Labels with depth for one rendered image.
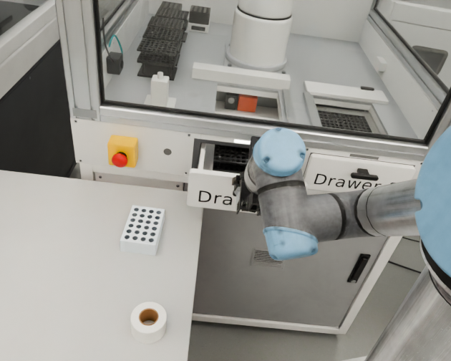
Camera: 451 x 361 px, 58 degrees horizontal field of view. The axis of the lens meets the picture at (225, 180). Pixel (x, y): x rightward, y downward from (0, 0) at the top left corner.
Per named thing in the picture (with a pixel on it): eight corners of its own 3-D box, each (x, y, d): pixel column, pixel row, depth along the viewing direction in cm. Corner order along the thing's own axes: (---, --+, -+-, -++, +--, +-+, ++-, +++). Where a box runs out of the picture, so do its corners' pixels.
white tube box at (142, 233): (155, 256, 96) (155, 245, 94) (120, 251, 96) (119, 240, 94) (164, 219, 106) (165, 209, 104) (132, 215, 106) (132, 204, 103)
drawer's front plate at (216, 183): (298, 218, 104) (308, 185, 97) (186, 205, 103) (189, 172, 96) (297, 213, 106) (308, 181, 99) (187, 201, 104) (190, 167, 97)
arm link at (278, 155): (262, 180, 57) (252, 125, 60) (250, 198, 68) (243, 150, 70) (315, 174, 58) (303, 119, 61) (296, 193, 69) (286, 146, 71)
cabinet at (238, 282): (346, 344, 169) (431, 205, 119) (98, 321, 163) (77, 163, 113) (313, 195, 243) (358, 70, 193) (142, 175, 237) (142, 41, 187)
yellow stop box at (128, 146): (134, 170, 108) (134, 147, 103) (107, 167, 108) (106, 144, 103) (138, 158, 112) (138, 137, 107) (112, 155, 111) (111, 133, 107)
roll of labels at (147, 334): (168, 339, 81) (170, 329, 78) (133, 347, 78) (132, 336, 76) (162, 309, 86) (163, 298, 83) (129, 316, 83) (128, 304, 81)
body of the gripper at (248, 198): (234, 214, 84) (241, 201, 72) (238, 175, 86) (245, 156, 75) (270, 218, 84) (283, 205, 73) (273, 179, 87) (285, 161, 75)
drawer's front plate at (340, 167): (400, 199, 116) (416, 169, 109) (301, 188, 114) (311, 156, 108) (399, 195, 117) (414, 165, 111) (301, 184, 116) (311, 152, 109)
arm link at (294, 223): (350, 248, 59) (333, 177, 62) (281, 258, 56) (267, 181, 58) (323, 255, 66) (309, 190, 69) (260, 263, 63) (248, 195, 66)
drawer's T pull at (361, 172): (377, 181, 108) (379, 177, 107) (350, 178, 107) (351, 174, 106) (374, 173, 110) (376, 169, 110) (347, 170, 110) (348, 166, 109)
